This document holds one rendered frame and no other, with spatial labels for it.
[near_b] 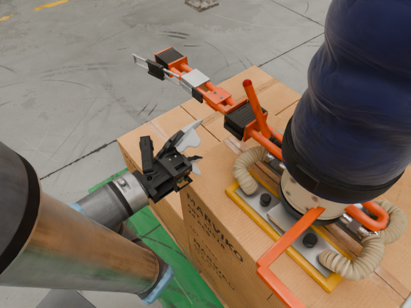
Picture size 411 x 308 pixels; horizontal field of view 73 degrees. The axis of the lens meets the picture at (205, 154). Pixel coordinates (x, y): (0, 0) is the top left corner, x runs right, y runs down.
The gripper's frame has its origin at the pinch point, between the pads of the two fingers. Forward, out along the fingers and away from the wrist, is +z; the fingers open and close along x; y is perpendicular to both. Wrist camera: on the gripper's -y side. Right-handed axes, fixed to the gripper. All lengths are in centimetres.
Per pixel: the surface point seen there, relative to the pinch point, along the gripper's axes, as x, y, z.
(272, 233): -10.8, 27.7, -0.5
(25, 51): -107, -279, 0
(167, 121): -52, -56, 24
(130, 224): -107, -46, -18
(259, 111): 6.7, 7.1, 12.9
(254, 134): 1.2, 8.9, 10.7
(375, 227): 1.1, 42.2, 10.8
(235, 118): 2.1, 2.1, 10.2
